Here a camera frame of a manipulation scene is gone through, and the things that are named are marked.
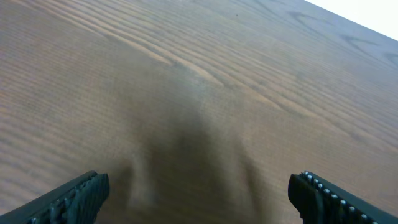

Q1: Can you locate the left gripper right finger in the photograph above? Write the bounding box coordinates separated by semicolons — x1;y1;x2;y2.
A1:
288;171;397;224

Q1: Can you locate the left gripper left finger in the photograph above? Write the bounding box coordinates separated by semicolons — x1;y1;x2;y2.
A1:
1;171;109;224

